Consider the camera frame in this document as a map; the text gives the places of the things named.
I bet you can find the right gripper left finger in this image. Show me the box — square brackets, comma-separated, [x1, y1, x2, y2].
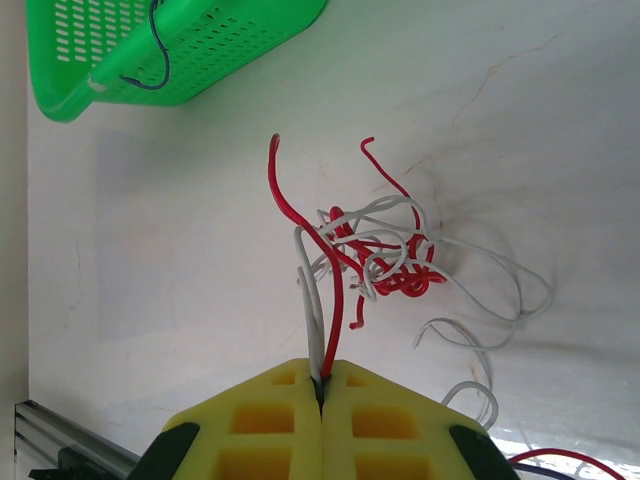
[132, 357, 325, 480]

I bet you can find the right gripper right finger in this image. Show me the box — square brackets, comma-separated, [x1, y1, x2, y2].
[319, 358, 522, 480]

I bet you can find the red cable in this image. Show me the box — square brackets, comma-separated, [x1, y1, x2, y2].
[319, 136, 450, 332]
[268, 132, 347, 379]
[504, 447, 604, 474]

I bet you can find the thin white cable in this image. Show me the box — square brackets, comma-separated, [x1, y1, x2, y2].
[412, 234, 557, 351]
[442, 344, 500, 432]

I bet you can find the green plastic basket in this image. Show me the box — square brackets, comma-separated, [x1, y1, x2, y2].
[28, 0, 331, 124]

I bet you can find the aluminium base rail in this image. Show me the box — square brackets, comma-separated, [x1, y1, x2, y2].
[13, 399, 144, 480]

